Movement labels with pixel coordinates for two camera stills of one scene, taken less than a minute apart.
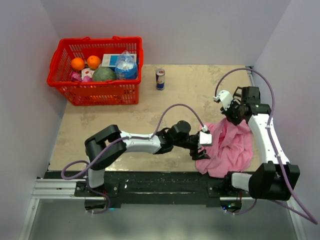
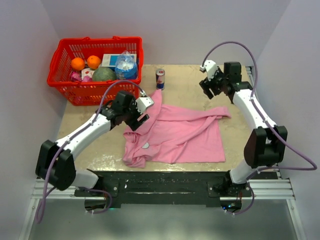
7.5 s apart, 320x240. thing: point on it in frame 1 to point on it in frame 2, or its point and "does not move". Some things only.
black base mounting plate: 154,188 does not move
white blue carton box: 109,60 does not move
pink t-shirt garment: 231,151 to 174,134
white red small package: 87,72 does not move
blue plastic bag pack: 126,67 does not move
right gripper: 227,113 to 206,85
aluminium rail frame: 49,189 does not move
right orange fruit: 93,62 does not move
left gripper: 196,156 to 135,125
